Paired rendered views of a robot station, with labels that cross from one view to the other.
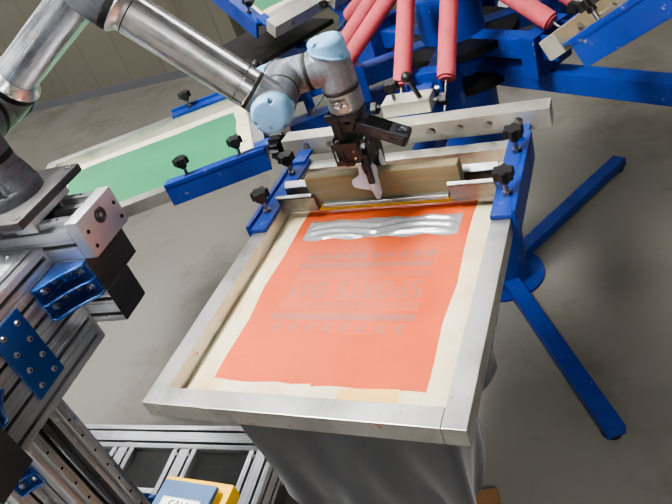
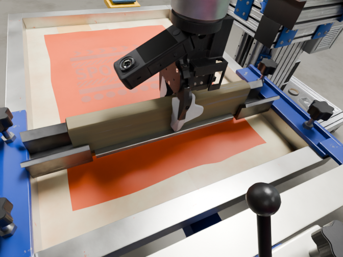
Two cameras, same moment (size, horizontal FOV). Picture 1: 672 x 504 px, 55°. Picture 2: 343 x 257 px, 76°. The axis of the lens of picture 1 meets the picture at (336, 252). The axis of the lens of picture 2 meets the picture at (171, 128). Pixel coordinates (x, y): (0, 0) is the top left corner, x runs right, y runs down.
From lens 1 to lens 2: 1.50 m
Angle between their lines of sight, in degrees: 80
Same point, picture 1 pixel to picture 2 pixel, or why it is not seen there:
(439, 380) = (38, 39)
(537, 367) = not seen: outside the picture
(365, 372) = (82, 36)
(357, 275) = not seen: hidden behind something
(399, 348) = (70, 46)
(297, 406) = (97, 10)
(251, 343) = not seen: hidden behind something
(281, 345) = (142, 38)
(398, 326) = (78, 54)
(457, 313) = (42, 65)
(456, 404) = (16, 19)
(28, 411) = (229, 8)
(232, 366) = (158, 28)
